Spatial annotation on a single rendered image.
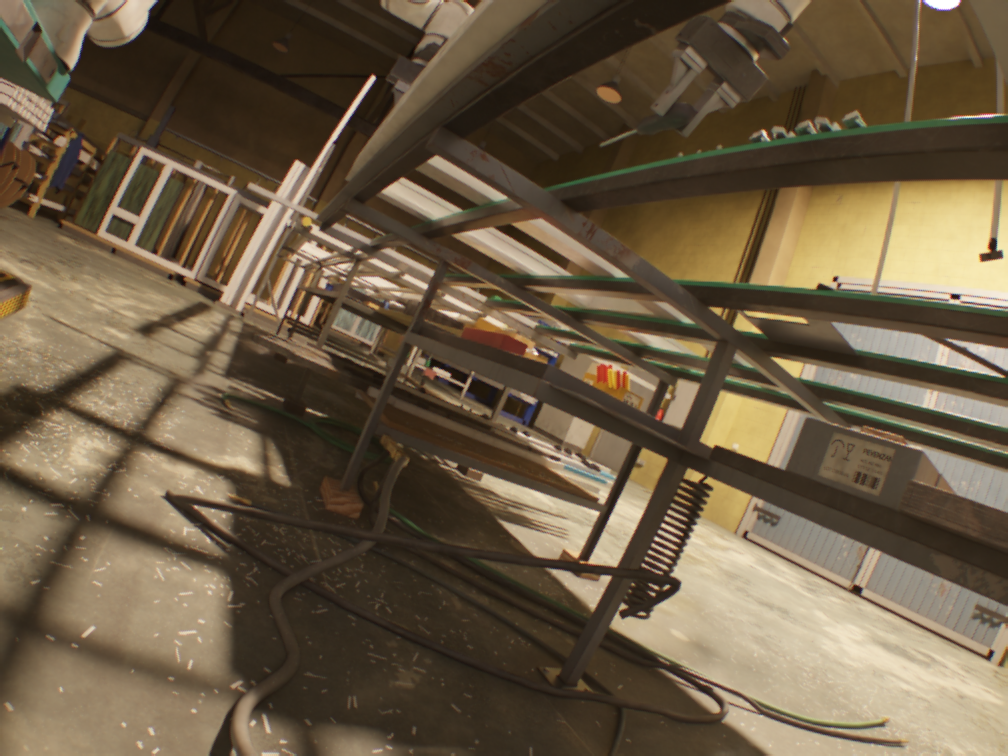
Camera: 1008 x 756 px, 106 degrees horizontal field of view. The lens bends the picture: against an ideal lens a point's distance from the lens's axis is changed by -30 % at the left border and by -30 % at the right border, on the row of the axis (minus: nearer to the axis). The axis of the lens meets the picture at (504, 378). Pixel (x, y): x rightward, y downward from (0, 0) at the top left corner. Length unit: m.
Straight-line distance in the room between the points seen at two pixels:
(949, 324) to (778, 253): 8.23
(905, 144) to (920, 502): 0.47
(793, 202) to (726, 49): 8.65
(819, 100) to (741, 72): 9.95
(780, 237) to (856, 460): 8.29
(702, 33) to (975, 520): 0.71
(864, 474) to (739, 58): 0.63
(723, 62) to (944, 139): 0.40
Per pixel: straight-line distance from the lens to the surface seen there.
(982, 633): 6.60
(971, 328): 0.78
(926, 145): 0.49
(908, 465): 0.89
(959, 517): 0.78
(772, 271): 8.84
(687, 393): 9.02
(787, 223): 9.22
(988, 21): 0.44
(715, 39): 0.79
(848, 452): 0.93
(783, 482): 0.95
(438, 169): 1.12
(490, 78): 0.65
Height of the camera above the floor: 0.52
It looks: 1 degrees up
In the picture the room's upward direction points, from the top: 24 degrees clockwise
